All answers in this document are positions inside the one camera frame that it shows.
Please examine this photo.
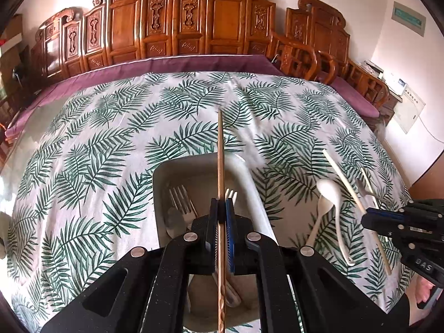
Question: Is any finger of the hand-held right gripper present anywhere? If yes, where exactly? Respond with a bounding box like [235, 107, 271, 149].
[360, 214, 401, 233]
[367, 207, 406, 218]

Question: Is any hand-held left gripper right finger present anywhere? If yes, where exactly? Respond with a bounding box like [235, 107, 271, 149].
[225, 198, 393, 333]

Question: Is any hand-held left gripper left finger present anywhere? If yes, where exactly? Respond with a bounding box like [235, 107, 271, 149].
[40, 198, 223, 333]

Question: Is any metal spoon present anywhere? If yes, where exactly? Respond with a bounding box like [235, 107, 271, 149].
[165, 208, 190, 241]

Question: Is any light wooden chopstick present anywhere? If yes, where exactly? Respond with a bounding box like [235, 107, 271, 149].
[360, 167, 381, 211]
[322, 149, 392, 275]

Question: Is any grey rectangular tray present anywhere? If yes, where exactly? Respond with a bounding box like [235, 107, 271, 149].
[153, 153, 275, 331]

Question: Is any brown wooden chopstick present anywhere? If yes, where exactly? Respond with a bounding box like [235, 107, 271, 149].
[216, 111, 228, 333]

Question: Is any person's right hand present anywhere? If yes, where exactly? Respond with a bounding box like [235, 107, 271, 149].
[408, 278, 438, 327]

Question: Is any white plastic spoon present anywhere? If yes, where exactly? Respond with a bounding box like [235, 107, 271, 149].
[305, 208, 325, 247]
[316, 180, 356, 267]

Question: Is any white electrical panel door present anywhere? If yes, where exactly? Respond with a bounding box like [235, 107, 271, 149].
[393, 85, 427, 134]

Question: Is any wooden side table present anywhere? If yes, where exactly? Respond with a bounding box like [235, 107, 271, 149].
[357, 60, 403, 126]

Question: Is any purple armchair cushion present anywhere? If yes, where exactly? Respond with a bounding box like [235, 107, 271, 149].
[329, 76, 381, 119]

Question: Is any leaf print tablecloth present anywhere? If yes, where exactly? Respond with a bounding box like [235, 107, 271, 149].
[5, 71, 417, 333]

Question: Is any white desk device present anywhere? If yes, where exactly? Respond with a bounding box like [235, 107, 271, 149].
[385, 73, 408, 95]

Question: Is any white box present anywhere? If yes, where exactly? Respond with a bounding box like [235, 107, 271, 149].
[361, 60, 384, 77]

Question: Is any carved wooden armchair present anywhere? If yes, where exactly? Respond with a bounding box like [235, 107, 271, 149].
[270, 0, 390, 112]

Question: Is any carved wooden sofa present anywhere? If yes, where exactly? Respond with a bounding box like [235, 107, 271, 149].
[29, 0, 289, 88]

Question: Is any cardboard box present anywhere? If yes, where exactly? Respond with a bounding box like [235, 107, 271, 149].
[0, 14, 23, 43]

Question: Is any grey wall panel box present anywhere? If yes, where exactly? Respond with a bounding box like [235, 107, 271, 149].
[391, 1, 427, 37]

